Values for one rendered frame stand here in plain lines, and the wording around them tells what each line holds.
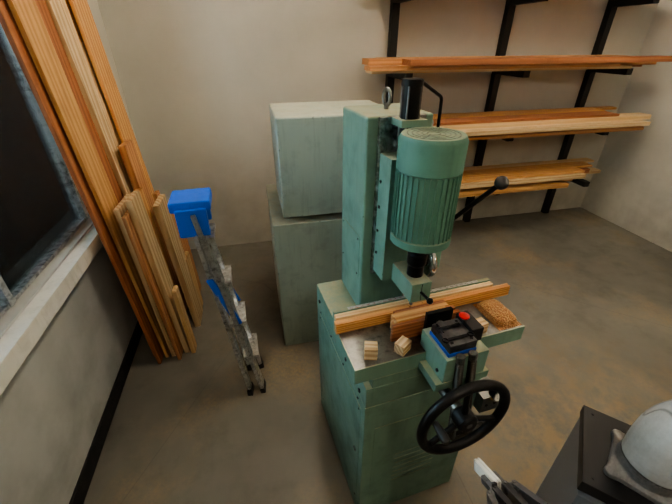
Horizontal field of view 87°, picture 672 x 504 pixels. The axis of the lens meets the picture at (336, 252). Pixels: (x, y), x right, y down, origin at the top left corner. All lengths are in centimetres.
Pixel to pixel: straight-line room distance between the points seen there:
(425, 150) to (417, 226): 20
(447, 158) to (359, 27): 245
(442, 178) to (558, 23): 331
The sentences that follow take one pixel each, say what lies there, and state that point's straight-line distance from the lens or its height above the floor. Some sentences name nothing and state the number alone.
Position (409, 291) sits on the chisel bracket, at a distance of 113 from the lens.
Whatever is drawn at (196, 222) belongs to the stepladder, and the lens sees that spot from 153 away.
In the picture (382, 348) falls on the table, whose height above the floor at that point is 90.
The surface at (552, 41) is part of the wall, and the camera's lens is 413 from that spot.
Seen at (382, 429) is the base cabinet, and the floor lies 57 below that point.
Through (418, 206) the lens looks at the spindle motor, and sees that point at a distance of 95.
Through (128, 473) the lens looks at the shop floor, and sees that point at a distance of 214.
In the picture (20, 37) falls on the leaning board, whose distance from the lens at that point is 195.
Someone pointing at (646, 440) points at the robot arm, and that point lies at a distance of 134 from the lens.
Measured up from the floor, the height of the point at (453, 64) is 156.
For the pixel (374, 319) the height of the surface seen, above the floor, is 93.
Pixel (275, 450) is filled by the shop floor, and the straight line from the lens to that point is 199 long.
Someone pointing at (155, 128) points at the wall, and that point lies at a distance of 328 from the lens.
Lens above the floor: 171
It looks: 31 degrees down
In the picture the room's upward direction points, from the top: straight up
